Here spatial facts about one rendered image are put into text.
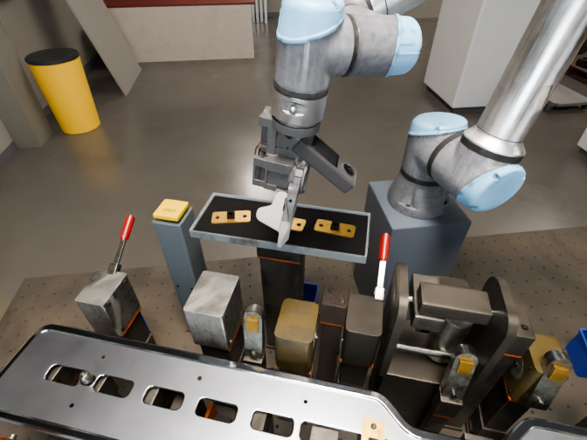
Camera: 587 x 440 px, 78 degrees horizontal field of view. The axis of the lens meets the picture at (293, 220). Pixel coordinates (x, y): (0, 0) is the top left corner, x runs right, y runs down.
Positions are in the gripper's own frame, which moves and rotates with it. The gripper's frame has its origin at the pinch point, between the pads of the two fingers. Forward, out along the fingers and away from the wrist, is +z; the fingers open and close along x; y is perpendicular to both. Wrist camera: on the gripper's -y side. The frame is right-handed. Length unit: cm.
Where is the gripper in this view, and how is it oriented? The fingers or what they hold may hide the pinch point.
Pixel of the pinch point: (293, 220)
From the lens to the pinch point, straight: 65.3
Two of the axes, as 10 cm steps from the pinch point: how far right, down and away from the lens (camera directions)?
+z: -1.2, 7.2, 6.8
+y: -9.7, -2.5, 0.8
